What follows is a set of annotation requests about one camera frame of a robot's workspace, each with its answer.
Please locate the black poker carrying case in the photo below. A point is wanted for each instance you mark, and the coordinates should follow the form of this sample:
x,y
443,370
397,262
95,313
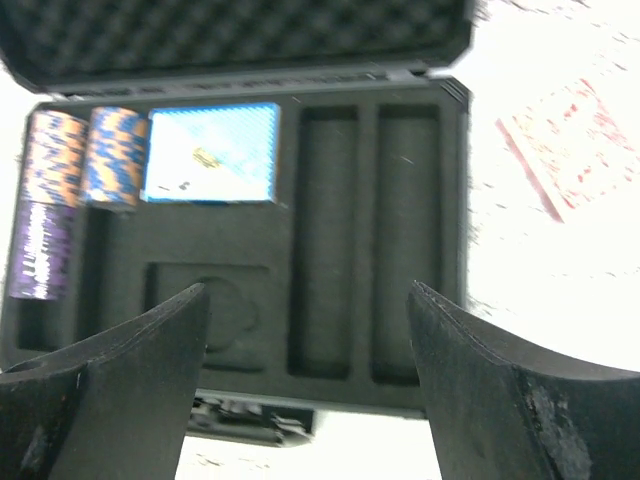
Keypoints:
x,y
341,180

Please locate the blue tan poker chip stack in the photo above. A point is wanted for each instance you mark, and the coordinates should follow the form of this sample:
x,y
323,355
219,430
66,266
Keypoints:
x,y
115,158

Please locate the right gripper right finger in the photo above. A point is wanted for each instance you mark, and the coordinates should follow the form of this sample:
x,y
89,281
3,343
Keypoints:
x,y
502,407

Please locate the purple poker chip stack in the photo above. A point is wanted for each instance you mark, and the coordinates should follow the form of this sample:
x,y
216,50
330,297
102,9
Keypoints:
x,y
41,252

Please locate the red tan poker chip stack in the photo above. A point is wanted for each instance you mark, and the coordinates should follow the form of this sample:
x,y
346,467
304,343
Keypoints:
x,y
55,149

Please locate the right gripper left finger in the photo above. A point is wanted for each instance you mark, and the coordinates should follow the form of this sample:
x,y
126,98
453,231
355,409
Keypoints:
x,y
113,406

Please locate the red playing card deck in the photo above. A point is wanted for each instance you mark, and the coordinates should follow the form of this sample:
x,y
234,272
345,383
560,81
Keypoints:
x,y
576,157

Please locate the blue playing card deck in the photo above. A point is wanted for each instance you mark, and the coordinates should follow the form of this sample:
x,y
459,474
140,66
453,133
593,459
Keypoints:
x,y
213,154

